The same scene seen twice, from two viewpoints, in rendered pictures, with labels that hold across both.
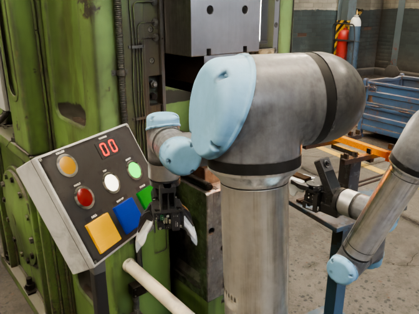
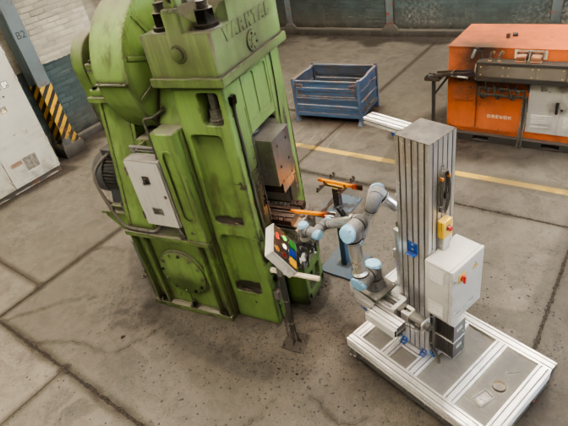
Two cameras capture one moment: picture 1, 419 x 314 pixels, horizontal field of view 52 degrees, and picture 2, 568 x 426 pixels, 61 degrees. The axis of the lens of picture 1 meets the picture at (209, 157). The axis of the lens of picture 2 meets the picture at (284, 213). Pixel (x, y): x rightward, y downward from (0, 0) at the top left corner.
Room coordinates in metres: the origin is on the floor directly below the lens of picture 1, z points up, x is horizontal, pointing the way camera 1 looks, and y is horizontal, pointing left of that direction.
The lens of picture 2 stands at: (-1.66, 1.15, 3.35)
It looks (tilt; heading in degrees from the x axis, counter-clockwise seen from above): 35 degrees down; 340
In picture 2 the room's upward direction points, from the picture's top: 12 degrees counter-clockwise
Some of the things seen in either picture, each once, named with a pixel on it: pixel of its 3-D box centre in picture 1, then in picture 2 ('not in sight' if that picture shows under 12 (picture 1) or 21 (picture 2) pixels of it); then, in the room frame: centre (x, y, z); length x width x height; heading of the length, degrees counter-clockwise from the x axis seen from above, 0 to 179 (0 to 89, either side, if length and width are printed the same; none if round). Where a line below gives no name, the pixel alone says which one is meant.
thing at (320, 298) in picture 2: not in sight; (315, 296); (1.43, -0.09, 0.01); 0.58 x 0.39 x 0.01; 129
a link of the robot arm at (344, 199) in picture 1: (349, 202); not in sight; (1.10, -0.39, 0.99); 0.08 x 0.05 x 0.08; 129
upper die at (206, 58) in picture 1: (190, 62); (266, 179); (1.63, 0.07, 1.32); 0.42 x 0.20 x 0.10; 39
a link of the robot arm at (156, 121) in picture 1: (163, 137); (303, 229); (0.93, 0.10, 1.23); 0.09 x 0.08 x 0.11; 21
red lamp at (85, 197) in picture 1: (84, 197); not in sight; (0.92, 0.29, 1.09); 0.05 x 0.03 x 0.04; 129
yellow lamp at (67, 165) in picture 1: (67, 165); not in sight; (0.94, 0.33, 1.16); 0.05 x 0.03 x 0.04; 129
